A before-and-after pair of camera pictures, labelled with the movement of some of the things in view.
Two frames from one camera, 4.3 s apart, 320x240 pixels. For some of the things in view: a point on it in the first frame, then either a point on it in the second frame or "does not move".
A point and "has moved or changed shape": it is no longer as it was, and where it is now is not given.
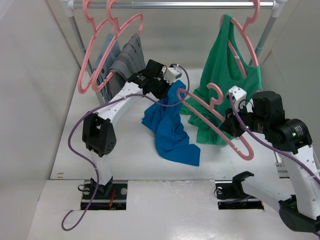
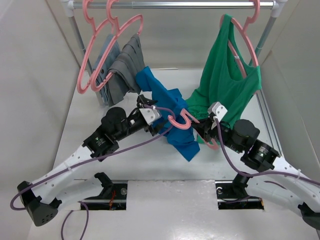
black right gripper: [230, 124] -> [206, 127]
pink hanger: [180, 94] -> [213, 144]
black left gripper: [167, 85] -> [152, 129]
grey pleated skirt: [131, 60] does not move
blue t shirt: [168, 125] has moved or changed shape
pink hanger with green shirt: [244, 30] does not move
